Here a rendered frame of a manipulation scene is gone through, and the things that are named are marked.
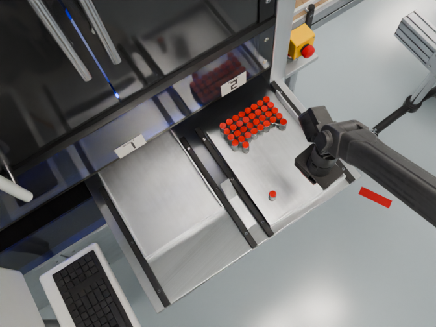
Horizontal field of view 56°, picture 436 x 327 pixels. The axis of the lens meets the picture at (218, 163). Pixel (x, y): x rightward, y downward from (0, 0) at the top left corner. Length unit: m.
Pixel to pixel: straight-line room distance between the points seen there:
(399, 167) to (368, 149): 0.07
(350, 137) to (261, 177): 0.48
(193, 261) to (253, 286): 0.90
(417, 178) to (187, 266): 0.69
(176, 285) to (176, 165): 0.35
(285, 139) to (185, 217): 0.38
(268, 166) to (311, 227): 0.92
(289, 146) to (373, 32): 1.52
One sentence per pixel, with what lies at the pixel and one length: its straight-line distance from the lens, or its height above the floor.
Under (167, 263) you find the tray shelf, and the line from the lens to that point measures 1.20.
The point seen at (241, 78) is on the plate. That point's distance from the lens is 1.20.
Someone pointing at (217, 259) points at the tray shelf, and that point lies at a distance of 1.18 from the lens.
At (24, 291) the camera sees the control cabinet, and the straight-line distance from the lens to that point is 1.37.
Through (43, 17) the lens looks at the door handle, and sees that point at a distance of 0.66.
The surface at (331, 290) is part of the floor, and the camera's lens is 2.09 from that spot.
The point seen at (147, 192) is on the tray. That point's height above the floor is 0.88.
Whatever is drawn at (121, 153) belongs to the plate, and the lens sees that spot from 1.17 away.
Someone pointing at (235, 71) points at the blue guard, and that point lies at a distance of 1.16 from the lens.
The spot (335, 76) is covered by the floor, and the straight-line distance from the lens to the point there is 2.46.
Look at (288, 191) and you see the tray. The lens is 1.22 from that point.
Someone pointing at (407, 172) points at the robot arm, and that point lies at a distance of 0.73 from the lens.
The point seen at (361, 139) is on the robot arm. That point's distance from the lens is 0.80.
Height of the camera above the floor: 2.05
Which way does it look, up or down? 69 degrees down
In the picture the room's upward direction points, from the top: 12 degrees counter-clockwise
